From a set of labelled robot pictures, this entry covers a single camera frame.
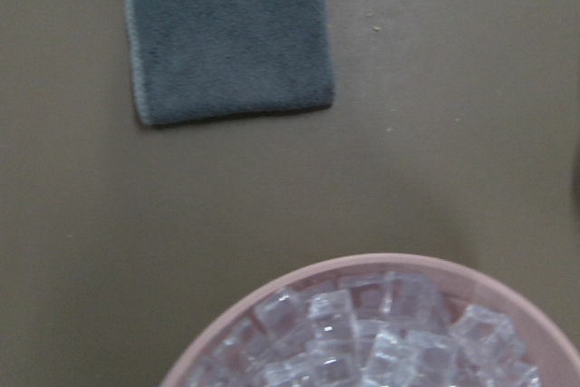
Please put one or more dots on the pile of clear ice cubes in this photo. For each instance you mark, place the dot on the pile of clear ice cubes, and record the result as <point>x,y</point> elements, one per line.
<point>380,329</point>

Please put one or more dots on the grey folded cloth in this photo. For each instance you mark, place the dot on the grey folded cloth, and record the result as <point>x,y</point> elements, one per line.
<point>196,60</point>

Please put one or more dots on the pink bowl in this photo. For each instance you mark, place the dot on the pink bowl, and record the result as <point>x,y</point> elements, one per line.
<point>547,346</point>

